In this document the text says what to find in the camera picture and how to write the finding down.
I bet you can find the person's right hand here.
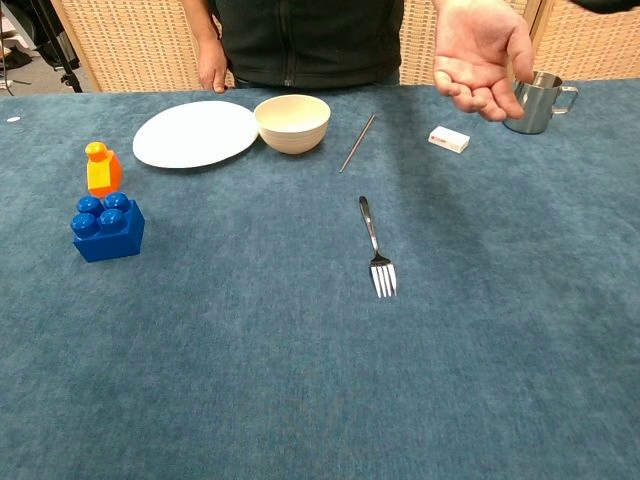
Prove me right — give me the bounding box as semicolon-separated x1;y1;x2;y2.
197;49;230;95

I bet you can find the person's left hand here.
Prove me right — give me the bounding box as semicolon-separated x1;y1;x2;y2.
432;0;535;123

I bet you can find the person's right bare forearm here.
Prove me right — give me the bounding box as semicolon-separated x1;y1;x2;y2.
192;29;224;64

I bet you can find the person torso in black jacket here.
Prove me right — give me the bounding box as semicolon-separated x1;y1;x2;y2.
180;0;405;90

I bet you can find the white round plate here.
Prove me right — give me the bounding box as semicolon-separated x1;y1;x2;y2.
132;100;260;170

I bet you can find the stainless steel pitcher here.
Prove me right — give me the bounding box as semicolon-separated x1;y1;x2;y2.
502;70;580;135

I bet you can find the white eraser box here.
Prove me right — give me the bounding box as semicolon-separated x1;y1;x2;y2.
428;125;471;154

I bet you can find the cream ceramic bowl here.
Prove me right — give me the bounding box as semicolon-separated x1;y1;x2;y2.
253;94;332;155

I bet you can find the orange toy bottle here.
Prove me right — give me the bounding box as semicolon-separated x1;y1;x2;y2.
84;141;124;200

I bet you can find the thin metal straw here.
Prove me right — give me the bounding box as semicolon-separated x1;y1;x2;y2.
338;113;377;174

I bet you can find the black tripod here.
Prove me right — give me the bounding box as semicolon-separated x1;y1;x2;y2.
27;0;84;94

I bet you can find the blue toy building block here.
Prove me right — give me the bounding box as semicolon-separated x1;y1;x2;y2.
70;192;146;264

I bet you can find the silver metal fork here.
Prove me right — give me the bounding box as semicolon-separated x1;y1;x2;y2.
357;195;398;299

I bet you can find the blue table cloth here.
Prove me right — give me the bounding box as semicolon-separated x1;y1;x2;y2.
0;78;640;480

